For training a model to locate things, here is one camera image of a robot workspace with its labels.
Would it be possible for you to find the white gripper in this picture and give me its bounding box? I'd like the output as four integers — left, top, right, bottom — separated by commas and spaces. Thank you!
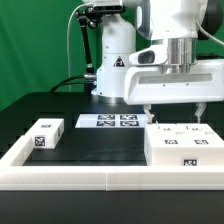
124, 51, 224, 124

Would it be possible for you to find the white cabinet door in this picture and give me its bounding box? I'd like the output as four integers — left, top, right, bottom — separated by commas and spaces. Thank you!
177, 123, 224, 147
145, 124, 185, 147

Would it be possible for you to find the white cabinet body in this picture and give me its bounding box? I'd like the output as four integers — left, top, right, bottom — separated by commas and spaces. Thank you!
144, 133, 224, 166

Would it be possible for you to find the white cabinet top block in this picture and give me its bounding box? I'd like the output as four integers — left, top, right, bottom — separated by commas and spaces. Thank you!
31, 118, 64, 149

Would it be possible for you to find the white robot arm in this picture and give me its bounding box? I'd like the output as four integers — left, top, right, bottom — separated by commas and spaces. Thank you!
83, 0, 224, 119

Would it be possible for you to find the flat white base plate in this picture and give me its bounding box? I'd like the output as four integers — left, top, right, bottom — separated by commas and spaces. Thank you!
75, 114, 147, 128

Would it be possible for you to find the black cable bundle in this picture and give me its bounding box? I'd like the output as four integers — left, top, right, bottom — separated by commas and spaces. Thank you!
49, 75, 98, 93

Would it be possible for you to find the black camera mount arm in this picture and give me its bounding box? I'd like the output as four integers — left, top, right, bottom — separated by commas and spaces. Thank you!
75, 11, 98, 94

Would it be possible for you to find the black camera on mount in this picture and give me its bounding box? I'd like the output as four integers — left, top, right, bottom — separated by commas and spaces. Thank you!
87, 5, 126, 14

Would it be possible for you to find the white cable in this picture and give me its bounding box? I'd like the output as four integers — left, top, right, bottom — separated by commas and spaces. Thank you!
66, 3, 88, 93

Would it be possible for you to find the white U-shaped frame border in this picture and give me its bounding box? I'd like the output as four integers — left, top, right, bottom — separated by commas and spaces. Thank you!
0, 136, 224, 191

